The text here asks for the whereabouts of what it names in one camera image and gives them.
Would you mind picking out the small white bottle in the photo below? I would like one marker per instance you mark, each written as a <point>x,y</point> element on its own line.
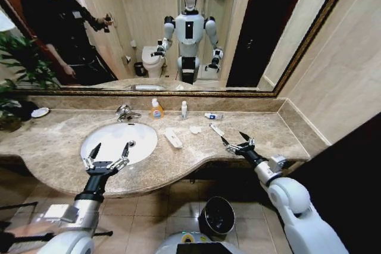
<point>184,112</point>

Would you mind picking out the white soap dish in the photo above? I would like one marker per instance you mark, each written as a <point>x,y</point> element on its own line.
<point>39,112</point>

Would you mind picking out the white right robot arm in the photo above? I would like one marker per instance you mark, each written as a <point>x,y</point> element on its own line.
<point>297,203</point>

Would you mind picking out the orange hand soap bottle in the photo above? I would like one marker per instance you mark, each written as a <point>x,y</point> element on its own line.
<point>156,112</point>

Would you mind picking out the black round trash bin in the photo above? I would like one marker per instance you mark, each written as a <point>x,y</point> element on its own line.
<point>217,215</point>

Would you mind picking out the dark wooden door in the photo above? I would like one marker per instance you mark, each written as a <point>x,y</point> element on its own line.
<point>342,182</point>

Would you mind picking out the wall mirror with dark frame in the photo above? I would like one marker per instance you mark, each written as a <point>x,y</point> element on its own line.
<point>143,13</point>

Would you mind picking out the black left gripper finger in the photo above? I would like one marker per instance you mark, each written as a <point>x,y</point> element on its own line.
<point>125,153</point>
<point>93,154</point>

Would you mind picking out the white oval sink basin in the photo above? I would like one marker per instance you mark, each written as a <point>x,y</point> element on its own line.
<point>119,135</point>

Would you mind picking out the chrome faucet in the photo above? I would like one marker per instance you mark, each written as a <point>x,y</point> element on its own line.
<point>122,112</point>

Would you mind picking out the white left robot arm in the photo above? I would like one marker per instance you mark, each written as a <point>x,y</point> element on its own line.
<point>84,215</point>

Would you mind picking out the white toothbrush packet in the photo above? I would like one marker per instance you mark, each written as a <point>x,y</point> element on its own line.
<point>216,130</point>

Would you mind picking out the person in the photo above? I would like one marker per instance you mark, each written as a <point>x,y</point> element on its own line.
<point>56,22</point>

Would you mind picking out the green leafy plant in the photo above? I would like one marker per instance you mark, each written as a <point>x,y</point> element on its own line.
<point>29,60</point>

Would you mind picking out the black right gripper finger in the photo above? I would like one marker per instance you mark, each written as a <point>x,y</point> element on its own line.
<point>246,136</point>
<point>230,147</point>

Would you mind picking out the white blue toothpaste tube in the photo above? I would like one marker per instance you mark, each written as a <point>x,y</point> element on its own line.
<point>214,116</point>

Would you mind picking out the flat white paper box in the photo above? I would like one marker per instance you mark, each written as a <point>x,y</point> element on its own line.
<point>173,137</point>

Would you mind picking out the crumpled white tissue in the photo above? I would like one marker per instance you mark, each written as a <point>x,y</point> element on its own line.
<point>195,129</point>

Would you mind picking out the dark plant pot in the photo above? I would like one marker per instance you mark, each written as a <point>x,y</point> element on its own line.
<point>25,109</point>

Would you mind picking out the white toilet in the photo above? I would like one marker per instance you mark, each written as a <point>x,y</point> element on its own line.
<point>153,62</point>

